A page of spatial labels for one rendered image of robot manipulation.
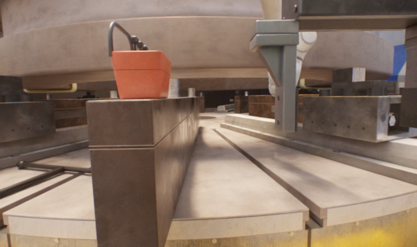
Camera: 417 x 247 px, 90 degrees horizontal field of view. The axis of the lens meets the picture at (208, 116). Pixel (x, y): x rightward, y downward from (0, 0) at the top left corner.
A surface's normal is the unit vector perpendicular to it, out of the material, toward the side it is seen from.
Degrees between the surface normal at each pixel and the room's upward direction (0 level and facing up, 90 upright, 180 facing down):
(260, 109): 90
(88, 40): 90
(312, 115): 90
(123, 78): 97
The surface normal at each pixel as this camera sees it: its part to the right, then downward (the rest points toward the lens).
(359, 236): 0.25, 0.09
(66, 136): 0.87, -0.29
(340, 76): -0.93, 0.05
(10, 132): 0.92, 0.02
